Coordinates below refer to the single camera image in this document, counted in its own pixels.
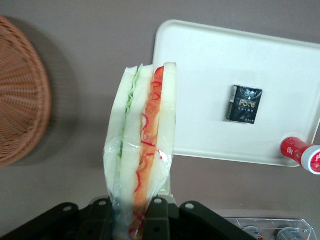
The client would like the triangle sandwich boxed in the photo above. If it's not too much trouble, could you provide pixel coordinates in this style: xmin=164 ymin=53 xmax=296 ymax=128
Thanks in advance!
xmin=103 ymin=61 xmax=179 ymax=240

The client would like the small black carton box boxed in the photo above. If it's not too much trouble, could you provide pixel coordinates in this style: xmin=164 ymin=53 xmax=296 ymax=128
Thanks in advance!
xmin=225 ymin=84 xmax=264 ymax=125

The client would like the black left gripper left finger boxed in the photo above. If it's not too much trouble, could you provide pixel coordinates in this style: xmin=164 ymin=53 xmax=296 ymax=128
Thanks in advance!
xmin=77 ymin=196 xmax=116 ymax=240

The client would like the clear acrylic bottle rack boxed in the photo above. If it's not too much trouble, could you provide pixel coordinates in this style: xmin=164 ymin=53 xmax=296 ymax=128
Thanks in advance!
xmin=223 ymin=216 xmax=314 ymax=240

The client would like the round brown wicker basket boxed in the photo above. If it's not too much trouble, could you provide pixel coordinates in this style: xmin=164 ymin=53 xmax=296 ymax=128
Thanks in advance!
xmin=0 ymin=14 xmax=53 ymax=169

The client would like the cream plastic tray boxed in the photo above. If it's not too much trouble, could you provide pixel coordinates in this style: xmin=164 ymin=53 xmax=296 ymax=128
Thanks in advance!
xmin=152 ymin=19 xmax=320 ymax=168

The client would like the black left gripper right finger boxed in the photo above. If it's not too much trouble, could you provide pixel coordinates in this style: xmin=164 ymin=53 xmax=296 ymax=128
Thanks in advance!
xmin=142 ymin=195 xmax=176 ymax=240

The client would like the red capped yogurt bottle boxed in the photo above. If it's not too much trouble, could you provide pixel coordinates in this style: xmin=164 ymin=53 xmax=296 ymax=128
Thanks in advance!
xmin=279 ymin=135 xmax=320 ymax=175

